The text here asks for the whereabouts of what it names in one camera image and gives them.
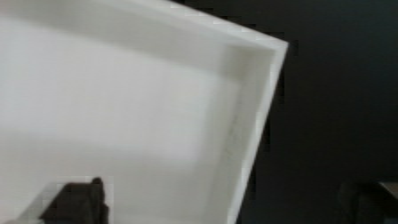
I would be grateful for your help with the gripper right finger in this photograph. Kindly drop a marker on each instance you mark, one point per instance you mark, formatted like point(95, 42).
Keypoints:
point(369, 205)

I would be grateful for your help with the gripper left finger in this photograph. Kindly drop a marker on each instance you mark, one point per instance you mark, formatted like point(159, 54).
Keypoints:
point(79, 206)

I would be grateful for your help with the white drawer cabinet box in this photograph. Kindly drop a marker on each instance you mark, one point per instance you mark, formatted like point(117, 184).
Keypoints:
point(138, 83)

